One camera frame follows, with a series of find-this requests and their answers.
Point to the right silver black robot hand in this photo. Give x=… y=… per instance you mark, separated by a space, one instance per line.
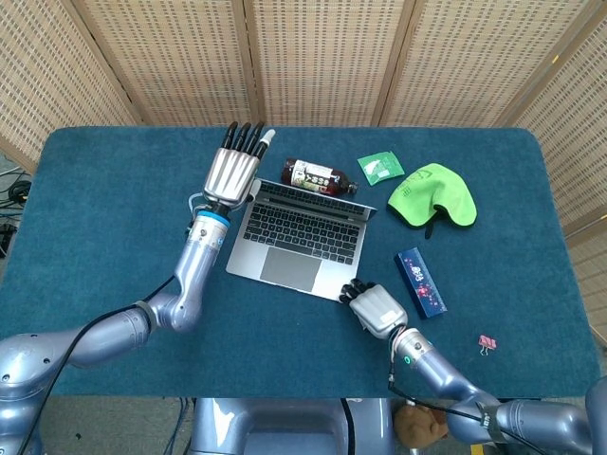
x=379 y=308

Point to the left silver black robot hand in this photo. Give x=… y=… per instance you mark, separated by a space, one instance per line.
x=230 y=173

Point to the silver laptop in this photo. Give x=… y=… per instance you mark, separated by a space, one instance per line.
x=294 y=272

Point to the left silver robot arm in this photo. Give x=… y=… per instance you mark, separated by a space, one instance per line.
x=199 y=265

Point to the blue carpeted table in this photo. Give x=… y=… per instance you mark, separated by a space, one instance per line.
x=118 y=213

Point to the wicker folding screen panel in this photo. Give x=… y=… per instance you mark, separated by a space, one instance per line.
x=47 y=71
x=322 y=61
x=180 y=61
x=578 y=142
x=474 y=61

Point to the silver robot torso base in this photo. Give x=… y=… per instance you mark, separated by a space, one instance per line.
x=284 y=426

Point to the dark blue printed box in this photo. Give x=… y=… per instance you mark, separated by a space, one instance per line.
x=419 y=282

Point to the translucent squeeze wash bottle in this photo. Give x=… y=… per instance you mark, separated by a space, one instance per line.
x=190 y=201

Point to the brown tea bottle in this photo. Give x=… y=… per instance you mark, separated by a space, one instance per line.
x=308 y=173

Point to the pink binder clip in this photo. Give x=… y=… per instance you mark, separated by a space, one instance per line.
x=488 y=342

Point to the brown plush toy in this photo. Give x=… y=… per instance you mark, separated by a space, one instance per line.
x=415 y=422

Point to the green microfiber cloth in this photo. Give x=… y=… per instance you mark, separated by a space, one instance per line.
x=427 y=194

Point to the green sachet packet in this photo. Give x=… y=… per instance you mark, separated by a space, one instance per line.
x=379 y=168

